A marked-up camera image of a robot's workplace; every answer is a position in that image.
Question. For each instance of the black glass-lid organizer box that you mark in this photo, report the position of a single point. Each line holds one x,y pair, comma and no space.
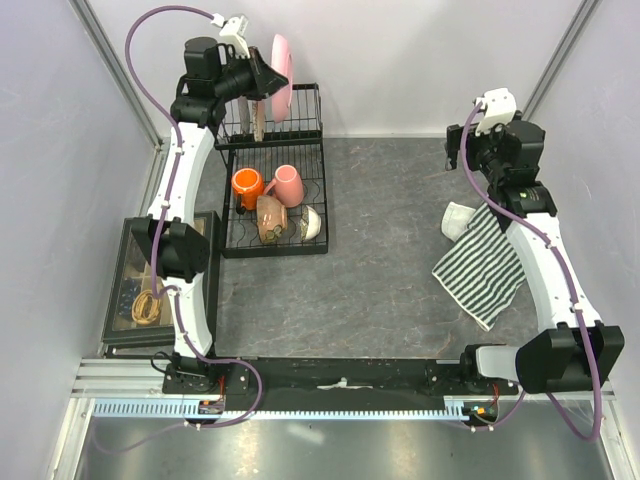
134,317

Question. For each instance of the blue cable duct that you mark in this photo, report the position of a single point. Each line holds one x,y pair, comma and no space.
196,409

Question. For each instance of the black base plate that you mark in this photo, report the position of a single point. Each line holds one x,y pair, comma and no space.
351,397

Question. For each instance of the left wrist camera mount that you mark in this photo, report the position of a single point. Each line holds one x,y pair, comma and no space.
232,32

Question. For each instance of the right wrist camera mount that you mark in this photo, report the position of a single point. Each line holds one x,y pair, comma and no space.
498,106

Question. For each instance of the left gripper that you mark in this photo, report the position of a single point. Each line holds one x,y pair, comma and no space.
263,79

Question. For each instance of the pink plate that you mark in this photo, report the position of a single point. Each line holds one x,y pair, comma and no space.
282,63

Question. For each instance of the aluminium frame rail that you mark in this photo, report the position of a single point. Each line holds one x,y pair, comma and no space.
175,375

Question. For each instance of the black wire dish rack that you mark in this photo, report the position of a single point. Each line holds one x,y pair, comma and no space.
293,219

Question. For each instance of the pink mug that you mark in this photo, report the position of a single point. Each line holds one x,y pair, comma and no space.
286,186

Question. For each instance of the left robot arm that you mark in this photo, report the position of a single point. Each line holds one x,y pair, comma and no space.
178,255

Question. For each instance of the speckled beige plate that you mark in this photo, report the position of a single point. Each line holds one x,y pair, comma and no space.
258,120

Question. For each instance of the white patterned bowl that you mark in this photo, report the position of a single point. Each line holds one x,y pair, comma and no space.
310,223

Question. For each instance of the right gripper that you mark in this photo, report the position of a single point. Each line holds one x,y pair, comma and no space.
473,140

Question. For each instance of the beige patterned cup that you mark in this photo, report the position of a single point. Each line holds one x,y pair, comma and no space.
272,219

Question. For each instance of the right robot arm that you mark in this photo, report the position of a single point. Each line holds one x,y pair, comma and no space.
573,350

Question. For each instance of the green striped towel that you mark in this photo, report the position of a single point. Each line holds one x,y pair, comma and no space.
481,271

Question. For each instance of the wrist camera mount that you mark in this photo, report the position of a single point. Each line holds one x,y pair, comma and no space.
498,106
232,32

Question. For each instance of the orange mug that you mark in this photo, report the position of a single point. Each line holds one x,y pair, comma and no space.
247,185

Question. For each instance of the white folded cloth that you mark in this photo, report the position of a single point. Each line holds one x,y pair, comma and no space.
455,219

